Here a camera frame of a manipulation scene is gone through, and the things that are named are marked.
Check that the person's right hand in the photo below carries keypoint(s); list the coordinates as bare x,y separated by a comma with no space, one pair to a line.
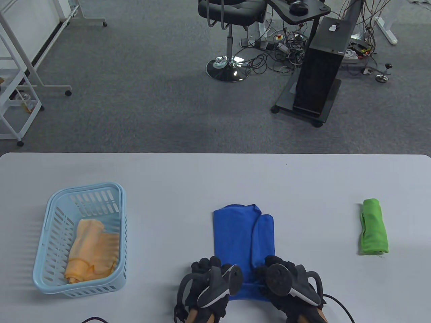
279,262

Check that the person's left hand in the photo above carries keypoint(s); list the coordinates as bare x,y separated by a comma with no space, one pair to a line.
202,269

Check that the blue towel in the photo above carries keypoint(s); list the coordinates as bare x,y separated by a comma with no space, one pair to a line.
235,232

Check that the green towel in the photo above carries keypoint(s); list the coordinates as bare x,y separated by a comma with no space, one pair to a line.
373,228

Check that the orange towel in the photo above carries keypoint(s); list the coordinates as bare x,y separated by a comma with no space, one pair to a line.
94,252

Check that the person's left forearm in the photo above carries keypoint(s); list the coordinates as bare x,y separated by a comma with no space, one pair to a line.
193,316

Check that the grey white right hand controller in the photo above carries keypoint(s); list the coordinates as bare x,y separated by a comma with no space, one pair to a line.
279,279

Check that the grey white hand controller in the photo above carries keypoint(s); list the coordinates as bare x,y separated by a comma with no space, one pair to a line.
279,279
222,282

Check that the grey white left hand controller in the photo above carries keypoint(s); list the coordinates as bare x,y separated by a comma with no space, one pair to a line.
222,282

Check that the light blue plastic basket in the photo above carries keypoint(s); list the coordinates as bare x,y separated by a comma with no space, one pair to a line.
50,279

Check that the black wheeled cart base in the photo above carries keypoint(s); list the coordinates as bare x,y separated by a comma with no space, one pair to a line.
286,101

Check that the black computer tower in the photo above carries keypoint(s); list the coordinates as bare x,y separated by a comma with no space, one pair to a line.
318,77

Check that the black side desk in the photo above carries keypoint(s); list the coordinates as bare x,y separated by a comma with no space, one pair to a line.
313,10

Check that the black computer mouse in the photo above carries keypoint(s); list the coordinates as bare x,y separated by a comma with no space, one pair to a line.
298,7

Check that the white desk leg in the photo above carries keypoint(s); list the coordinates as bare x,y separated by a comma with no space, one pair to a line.
387,30

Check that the black office chair chrome base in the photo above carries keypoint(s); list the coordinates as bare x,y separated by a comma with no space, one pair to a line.
232,8

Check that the white shelf rack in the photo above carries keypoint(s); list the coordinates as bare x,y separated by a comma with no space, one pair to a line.
20,72

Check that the white wheeled board stand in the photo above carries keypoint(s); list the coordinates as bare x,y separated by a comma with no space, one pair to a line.
82,10

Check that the white wheeled metal frame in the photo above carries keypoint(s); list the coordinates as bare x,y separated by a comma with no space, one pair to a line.
32,69

